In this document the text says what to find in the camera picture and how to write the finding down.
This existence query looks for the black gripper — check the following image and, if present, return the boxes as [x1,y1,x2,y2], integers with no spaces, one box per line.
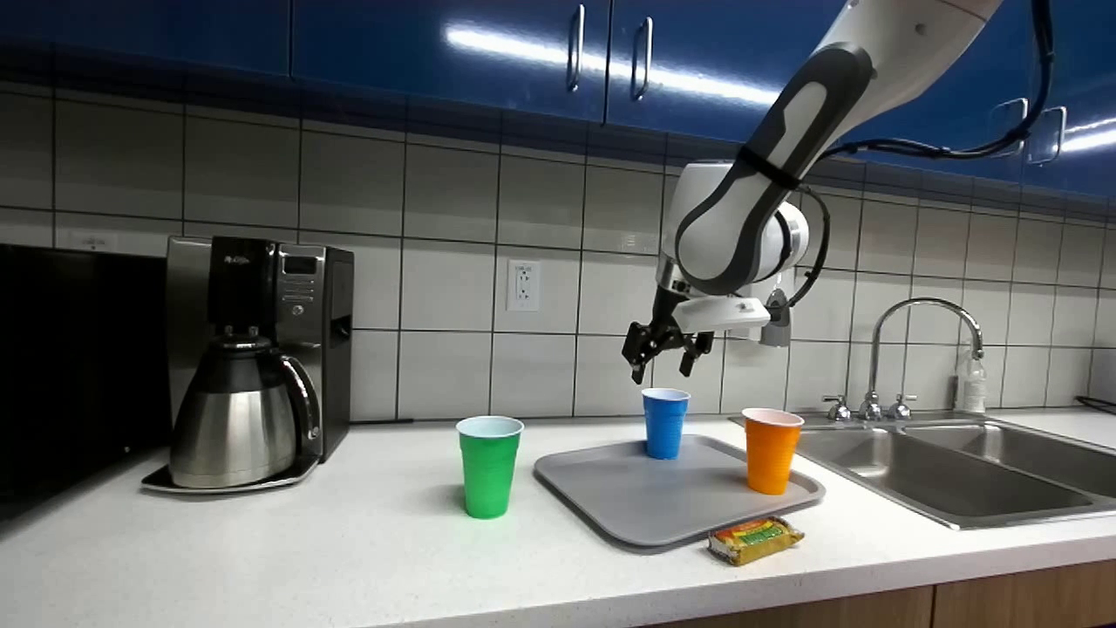
[622,288,715,383]

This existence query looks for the blue plastic cup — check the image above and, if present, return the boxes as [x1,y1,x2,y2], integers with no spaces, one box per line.
[641,389,689,462]

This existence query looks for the orange plastic cup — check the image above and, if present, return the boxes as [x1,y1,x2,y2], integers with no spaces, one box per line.
[742,409,805,496]

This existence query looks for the green plastic cup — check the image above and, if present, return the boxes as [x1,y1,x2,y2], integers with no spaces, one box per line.
[456,415,522,520]

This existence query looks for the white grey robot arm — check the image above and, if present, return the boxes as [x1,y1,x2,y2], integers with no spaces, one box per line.
[622,0,1000,383]

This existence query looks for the grey plastic tray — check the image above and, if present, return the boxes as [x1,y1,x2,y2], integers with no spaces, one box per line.
[534,438,828,553]

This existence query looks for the yellow green sponge pack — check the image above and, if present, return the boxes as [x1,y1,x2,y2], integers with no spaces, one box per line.
[708,517,804,567]

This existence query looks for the chrome gooseneck faucet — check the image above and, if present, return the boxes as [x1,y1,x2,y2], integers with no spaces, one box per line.
[822,292,986,422]

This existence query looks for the clear soap bottle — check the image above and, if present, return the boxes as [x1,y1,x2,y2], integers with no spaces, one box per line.
[952,355,986,412]

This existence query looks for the stainless steel double sink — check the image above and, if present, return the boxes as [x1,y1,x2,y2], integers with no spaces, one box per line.
[799,419,1116,532]

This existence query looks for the black steel coffee maker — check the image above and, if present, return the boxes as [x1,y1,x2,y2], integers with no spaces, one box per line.
[142,237,356,496]

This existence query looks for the steel coffee carafe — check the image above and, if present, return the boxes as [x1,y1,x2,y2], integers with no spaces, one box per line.
[169,344,317,494]

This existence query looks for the blue upper cabinets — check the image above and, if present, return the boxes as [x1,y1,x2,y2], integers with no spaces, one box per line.
[0,0,1112,202]

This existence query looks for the wooden lower cabinets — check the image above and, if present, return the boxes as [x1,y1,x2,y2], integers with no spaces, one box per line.
[655,561,1116,628]

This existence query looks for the black microwave oven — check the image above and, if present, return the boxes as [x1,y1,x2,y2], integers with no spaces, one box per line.
[0,245,170,523]

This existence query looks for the white wall soap dispenser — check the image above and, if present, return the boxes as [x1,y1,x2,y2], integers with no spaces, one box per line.
[761,289,791,347]

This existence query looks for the white wall outlet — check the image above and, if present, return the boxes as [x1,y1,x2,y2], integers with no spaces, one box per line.
[507,260,542,310]

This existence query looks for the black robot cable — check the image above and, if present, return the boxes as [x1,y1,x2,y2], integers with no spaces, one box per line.
[787,0,1058,310]

